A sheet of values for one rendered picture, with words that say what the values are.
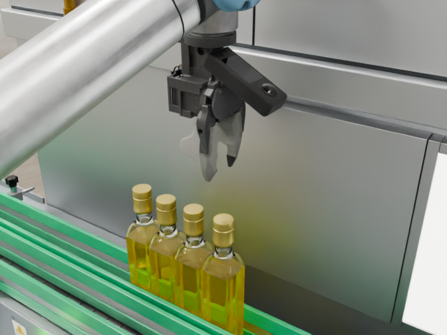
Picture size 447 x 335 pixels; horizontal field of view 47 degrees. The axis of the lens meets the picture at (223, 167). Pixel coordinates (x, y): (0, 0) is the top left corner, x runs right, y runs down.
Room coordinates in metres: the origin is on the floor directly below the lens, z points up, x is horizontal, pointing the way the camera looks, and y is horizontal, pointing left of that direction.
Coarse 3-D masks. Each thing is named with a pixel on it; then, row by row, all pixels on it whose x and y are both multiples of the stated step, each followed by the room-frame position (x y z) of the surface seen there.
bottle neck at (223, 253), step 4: (216, 248) 0.68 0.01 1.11; (220, 248) 0.67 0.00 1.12; (224, 248) 0.67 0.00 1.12; (228, 248) 0.67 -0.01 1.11; (216, 252) 0.68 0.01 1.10; (220, 252) 0.67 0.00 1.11; (224, 252) 0.67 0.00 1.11; (228, 252) 0.67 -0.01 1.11; (216, 256) 0.68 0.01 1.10; (220, 256) 0.67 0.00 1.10; (224, 256) 0.67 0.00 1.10; (228, 256) 0.67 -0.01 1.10
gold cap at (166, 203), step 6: (156, 198) 0.75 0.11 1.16; (162, 198) 0.75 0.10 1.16; (168, 198) 0.75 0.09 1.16; (174, 198) 0.75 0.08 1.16; (156, 204) 0.74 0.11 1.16; (162, 204) 0.73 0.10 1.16; (168, 204) 0.73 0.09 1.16; (174, 204) 0.74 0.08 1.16; (156, 210) 0.74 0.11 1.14; (162, 210) 0.73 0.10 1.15; (168, 210) 0.73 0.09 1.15; (174, 210) 0.74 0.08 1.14; (162, 216) 0.73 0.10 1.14; (168, 216) 0.73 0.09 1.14; (174, 216) 0.74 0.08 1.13; (162, 222) 0.73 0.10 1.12; (168, 222) 0.73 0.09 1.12; (174, 222) 0.74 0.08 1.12
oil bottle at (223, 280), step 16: (208, 256) 0.69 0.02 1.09; (240, 256) 0.69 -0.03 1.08; (208, 272) 0.67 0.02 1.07; (224, 272) 0.65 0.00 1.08; (240, 272) 0.68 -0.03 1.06; (208, 288) 0.67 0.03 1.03; (224, 288) 0.65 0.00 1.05; (240, 288) 0.68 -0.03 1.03; (208, 304) 0.67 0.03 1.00; (224, 304) 0.65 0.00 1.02; (240, 304) 0.68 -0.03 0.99; (208, 320) 0.67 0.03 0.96; (224, 320) 0.65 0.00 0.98; (240, 320) 0.68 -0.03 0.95
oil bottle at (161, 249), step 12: (156, 240) 0.73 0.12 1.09; (168, 240) 0.73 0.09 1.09; (180, 240) 0.74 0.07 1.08; (156, 252) 0.73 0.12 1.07; (168, 252) 0.71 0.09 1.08; (156, 264) 0.73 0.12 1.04; (168, 264) 0.71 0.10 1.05; (156, 276) 0.73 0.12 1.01; (168, 276) 0.71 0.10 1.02; (156, 288) 0.73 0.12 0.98; (168, 288) 0.71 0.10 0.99; (168, 300) 0.71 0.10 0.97
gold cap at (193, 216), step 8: (184, 208) 0.72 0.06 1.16; (192, 208) 0.72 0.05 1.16; (200, 208) 0.72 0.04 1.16; (184, 216) 0.71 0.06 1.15; (192, 216) 0.70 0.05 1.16; (200, 216) 0.70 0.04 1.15; (184, 224) 0.71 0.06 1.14; (192, 224) 0.70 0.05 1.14; (200, 224) 0.70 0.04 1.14; (184, 232) 0.71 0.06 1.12; (192, 232) 0.70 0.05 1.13; (200, 232) 0.70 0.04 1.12
